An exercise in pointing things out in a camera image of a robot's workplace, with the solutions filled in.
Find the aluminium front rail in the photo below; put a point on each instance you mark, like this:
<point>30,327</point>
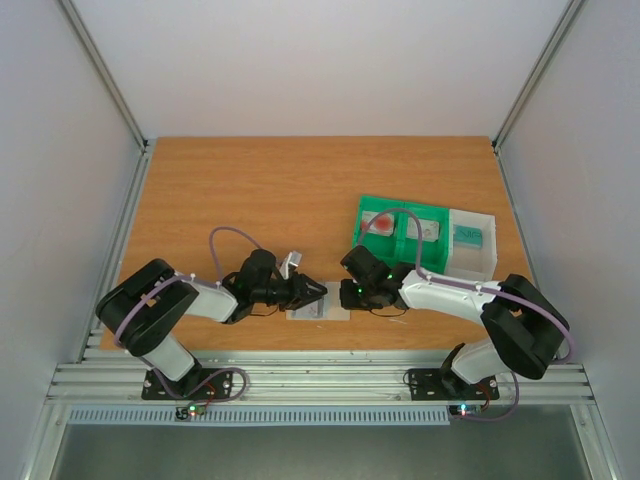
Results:
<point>333,377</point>

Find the green left bin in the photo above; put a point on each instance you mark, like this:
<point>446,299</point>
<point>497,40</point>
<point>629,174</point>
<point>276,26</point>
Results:
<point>383,238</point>

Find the card with red circles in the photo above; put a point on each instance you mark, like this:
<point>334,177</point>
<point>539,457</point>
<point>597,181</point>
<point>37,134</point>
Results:
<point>381,225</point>

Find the right aluminium frame post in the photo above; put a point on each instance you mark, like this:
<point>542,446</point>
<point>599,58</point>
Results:
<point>541,65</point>

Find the aluminium frame post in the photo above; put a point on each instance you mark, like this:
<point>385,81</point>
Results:
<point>88,44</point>
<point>541,65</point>

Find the left small circuit board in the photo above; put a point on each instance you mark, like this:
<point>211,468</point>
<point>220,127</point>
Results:
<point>189,413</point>

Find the small circuit board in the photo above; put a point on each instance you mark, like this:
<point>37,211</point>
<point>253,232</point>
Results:
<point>189,413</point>
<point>465,410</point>

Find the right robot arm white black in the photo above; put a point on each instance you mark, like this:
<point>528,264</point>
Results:
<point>524,331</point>

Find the white right bin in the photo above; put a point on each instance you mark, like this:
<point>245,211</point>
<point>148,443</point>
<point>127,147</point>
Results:
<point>469,263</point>

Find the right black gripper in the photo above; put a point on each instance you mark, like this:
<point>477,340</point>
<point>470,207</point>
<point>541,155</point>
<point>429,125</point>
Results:
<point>357,301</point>

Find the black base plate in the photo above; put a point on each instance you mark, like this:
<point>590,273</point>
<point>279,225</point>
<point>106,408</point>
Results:
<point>430,384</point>
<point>198,385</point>

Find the grey patterned card in bin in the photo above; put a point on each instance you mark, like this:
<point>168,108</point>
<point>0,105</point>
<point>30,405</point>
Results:
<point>428,230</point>

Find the teal VIP card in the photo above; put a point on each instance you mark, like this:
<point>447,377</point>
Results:
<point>468,237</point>

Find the grey slotted cable duct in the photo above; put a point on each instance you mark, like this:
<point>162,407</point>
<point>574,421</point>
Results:
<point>263,416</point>

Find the green bin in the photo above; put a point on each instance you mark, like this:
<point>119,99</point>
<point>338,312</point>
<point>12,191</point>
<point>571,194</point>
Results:
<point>434,256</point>
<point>383,238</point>

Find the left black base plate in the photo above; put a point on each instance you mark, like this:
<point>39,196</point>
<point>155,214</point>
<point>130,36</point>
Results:
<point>198,385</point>

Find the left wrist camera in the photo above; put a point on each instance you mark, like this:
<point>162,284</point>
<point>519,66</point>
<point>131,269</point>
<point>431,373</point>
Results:
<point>292,260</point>

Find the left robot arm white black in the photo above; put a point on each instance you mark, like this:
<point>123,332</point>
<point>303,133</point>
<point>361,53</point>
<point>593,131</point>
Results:
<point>143,310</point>

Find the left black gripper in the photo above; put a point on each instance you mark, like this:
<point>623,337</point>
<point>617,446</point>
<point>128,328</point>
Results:
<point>299,292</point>

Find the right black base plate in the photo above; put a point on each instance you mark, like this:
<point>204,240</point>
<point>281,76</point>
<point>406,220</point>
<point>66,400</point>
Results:
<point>430,384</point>

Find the translucent grey card holder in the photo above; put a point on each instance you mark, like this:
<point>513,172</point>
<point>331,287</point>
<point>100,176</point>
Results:
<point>336,312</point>

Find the green middle bin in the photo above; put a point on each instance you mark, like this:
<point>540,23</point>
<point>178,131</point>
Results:
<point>434,256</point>

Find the right small circuit board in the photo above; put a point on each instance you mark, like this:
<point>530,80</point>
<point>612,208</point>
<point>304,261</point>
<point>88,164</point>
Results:
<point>465,410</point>

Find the left aluminium frame post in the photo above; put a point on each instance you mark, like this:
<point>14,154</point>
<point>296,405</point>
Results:
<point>88,44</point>

